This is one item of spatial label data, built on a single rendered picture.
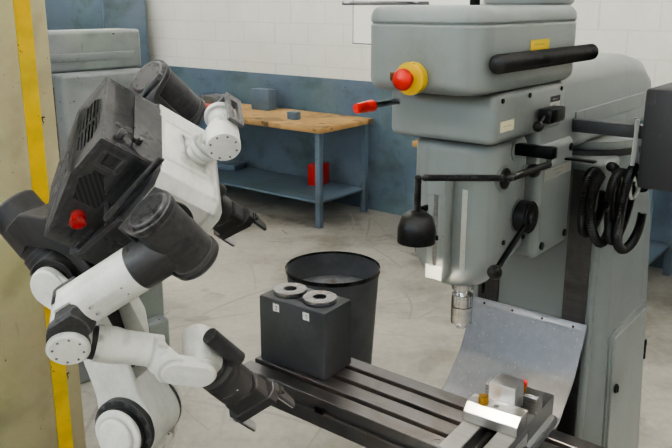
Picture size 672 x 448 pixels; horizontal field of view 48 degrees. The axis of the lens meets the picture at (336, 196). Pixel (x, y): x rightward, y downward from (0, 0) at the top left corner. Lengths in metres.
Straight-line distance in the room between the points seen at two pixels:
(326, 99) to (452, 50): 5.92
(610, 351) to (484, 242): 0.66
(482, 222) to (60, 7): 8.03
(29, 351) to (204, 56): 5.78
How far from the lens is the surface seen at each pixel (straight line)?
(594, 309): 2.03
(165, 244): 1.33
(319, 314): 1.94
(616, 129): 1.80
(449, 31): 1.37
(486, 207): 1.55
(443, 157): 1.55
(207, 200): 1.46
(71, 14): 9.10
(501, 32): 1.41
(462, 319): 1.71
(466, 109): 1.47
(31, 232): 1.72
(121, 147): 1.40
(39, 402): 3.16
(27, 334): 3.04
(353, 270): 3.97
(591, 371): 2.10
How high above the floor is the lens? 1.89
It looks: 14 degrees down
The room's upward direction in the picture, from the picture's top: straight up
